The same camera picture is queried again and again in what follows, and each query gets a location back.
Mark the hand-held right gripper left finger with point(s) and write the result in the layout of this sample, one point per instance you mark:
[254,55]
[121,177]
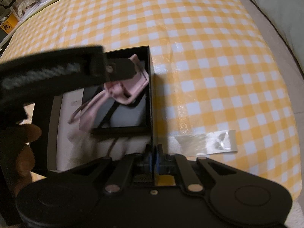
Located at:
[148,161]

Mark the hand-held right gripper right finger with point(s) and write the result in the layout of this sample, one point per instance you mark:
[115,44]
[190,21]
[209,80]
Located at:
[157,162]

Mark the black cardboard box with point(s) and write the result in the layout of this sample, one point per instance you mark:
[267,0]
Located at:
[152,99]

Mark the pink eyelash curler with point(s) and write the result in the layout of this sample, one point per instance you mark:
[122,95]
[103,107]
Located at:
[135,85]

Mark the person's left hand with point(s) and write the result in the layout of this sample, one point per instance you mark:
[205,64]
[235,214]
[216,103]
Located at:
[28,144]

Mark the yellow box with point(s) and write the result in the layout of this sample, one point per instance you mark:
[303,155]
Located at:
[8,25]

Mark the yellow white checked tablecloth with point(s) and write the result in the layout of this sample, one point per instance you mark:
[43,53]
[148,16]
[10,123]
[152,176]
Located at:
[190,28]

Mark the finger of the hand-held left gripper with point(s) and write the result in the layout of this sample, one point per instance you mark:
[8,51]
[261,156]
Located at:
[121,68]

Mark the grey pillow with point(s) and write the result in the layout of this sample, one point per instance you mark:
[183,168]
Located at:
[280,11]

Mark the clear tape strip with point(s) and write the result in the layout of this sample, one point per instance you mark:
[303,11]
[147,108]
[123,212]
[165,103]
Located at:
[213,144]

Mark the flat black box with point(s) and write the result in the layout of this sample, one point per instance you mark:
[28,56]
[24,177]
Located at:
[129,116]

